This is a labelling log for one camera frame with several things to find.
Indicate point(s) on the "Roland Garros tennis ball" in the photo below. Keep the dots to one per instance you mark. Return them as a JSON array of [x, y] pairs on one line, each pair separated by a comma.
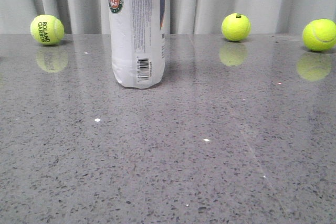
[[47, 29]]

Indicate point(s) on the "grey pleated curtain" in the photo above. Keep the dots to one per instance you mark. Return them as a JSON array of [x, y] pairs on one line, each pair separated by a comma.
[[181, 16]]

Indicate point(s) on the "Wilson tennis ball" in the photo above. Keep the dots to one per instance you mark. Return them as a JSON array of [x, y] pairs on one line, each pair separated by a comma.
[[236, 27]]

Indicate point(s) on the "yellow tennis ball far right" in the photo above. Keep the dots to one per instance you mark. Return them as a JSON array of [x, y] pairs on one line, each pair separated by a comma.
[[319, 35]]

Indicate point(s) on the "white tennis ball can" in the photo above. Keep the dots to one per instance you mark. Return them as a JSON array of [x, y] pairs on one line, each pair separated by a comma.
[[137, 41]]

